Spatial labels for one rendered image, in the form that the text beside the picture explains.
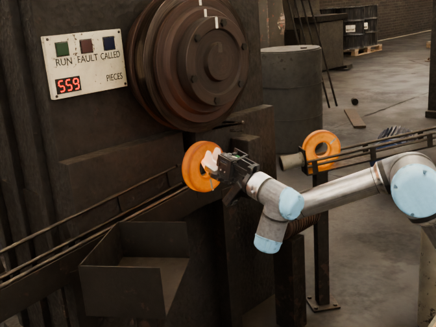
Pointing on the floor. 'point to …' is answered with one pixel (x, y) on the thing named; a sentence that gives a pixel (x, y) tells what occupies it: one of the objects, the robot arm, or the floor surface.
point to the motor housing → (292, 274)
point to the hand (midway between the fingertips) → (204, 160)
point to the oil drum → (293, 93)
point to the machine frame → (112, 160)
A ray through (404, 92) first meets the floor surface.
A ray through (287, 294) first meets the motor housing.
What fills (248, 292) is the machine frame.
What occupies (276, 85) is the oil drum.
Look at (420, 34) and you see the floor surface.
